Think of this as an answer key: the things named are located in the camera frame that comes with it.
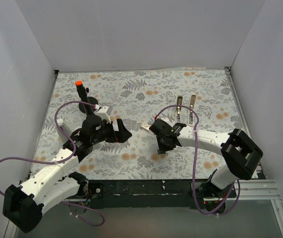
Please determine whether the purple cable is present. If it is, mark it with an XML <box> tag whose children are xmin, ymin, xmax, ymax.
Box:
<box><xmin>0</xmin><ymin>101</ymin><xmax>106</xmax><ymax>227</ymax></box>
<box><xmin>155</xmin><ymin>105</ymin><xmax>241</xmax><ymax>216</ymax></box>

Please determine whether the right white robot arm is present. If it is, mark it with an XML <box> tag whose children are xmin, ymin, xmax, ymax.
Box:
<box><xmin>149</xmin><ymin>119</ymin><xmax>263</xmax><ymax>197</ymax></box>

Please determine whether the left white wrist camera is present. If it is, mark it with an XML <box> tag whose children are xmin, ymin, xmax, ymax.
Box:
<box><xmin>94</xmin><ymin>106</ymin><xmax>113</xmax><ymax>123</ymax></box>

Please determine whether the clear conical flask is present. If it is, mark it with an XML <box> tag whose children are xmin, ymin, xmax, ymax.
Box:
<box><xmin>57</xmin><ymin>119</ymin><xmax>74</xmax><ymax>142</ymax></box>

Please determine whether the floral table mat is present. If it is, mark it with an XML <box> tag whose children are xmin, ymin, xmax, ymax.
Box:
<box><xmin>30</xmin><ymin>70</ymin><xmax>244</xmax><ymax>179</ymax></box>

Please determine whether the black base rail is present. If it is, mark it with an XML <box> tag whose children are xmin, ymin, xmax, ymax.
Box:
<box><xmin>59</xmin><ymin>178</ymin><xmax>236</xmax><ymax>209</ymax></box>

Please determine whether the green stapler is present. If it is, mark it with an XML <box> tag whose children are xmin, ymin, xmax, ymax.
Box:
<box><xmin>175</xmin><ymin>95</ymin><xmax>183</xmax><ymax>123</ymax></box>

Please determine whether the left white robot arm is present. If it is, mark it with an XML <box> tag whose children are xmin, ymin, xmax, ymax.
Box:
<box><xmin>2</xmin><ymin>115</ymin><xmax>132</xmax><ymax>233</ymax></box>

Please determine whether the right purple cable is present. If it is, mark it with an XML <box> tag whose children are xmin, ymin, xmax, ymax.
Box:
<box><xmin>155</xmin><ymin>105</ymin><xmax>241</xmax><ymax>216</ymax></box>

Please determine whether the black stand orange cap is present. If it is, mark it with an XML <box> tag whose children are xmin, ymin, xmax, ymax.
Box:
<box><xmin>75</xmin><ymin>81</ymin><xmax>98</xmax><ymax>116</ymax></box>

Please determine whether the small staple box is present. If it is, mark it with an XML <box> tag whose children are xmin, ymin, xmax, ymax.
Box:
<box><xmin>141</xmin><ymin>123</ymin><xmax>150</xmax><ymax>131</ymax></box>

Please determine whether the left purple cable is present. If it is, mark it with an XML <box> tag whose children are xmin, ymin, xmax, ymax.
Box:
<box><xmin>0</xmin><ymin>101</ymin><xmax>106</xmax><ymax>227</ymax></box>

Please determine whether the grey staple strips block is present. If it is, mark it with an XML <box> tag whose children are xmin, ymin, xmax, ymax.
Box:
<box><xmin>158</xmin><ymin>151</ymin><xmax>168</xmax><ymax>157</ymax></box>

